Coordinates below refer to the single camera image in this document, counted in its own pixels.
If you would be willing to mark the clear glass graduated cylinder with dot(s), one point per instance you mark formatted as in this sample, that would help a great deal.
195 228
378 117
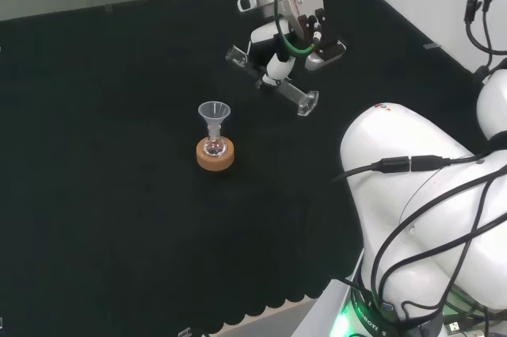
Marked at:
295 95

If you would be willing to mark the grey cloth clip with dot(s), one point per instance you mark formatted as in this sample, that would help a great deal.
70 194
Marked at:
185 332
431 46

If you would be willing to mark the clear round-bottom flask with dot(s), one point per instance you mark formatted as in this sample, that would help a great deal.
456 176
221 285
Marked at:
214 147

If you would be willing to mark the clear plastic funnel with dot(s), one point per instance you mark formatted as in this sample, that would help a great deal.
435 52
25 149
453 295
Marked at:
214 111

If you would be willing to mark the black bench cloth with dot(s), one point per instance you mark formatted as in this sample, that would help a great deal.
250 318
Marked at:
119 154

